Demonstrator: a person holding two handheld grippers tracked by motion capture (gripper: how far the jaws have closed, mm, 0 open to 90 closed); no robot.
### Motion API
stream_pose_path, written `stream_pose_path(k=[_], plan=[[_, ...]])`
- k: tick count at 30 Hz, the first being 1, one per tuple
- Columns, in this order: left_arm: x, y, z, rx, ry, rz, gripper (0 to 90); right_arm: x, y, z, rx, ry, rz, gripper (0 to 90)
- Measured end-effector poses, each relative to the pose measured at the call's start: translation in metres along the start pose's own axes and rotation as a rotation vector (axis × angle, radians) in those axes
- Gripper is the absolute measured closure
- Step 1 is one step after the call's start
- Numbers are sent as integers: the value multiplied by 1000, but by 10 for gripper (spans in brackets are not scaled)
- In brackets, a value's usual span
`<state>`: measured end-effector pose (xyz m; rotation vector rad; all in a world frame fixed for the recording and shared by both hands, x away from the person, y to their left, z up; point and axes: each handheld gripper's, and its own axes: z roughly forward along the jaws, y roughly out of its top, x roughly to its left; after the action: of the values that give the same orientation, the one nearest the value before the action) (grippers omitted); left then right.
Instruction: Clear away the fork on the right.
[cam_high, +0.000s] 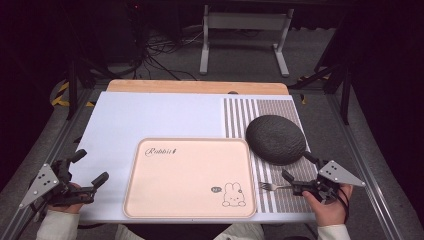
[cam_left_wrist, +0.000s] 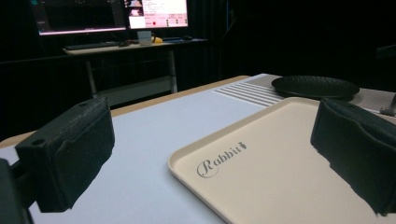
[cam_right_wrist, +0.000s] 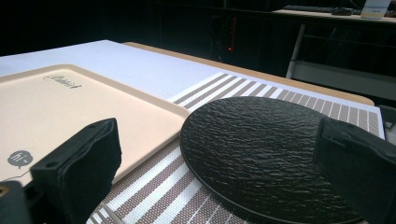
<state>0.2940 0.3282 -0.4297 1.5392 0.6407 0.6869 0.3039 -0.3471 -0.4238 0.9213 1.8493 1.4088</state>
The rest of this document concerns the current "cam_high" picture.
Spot black wrist strap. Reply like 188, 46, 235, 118
335, 187, 351, 225

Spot grey metal rail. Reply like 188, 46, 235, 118
324, 93, 403, 240
0, 87, 101, 240

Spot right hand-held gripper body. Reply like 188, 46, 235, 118
292, 159, 366, 205

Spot grey striped placemat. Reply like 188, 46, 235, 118
222, 97, 318, 215

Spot silver metal fork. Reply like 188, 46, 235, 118
258, 181, 295, 193

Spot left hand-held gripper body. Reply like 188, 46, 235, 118
18, 159, 97, 210

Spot white metal stand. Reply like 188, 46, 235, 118
198, 4, 295, 79

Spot black stand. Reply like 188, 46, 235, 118
65, 54, 113, 122
289, 61, 352, 126

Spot pink rectangular tray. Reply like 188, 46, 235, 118
122, 137, 258, 220

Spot black floor cables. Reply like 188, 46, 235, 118
131, 28, 205, 82

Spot person's right hand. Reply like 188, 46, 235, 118
302, 184, 354, 228

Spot person's left hand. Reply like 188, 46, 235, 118
48, 182, 85, 215

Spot wooden table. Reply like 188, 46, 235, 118
106, 78, 290, 96

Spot dark grey round plate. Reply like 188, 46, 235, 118
245, 114, 307, 166

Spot white table board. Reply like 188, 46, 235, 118
70, 91, 319, 225

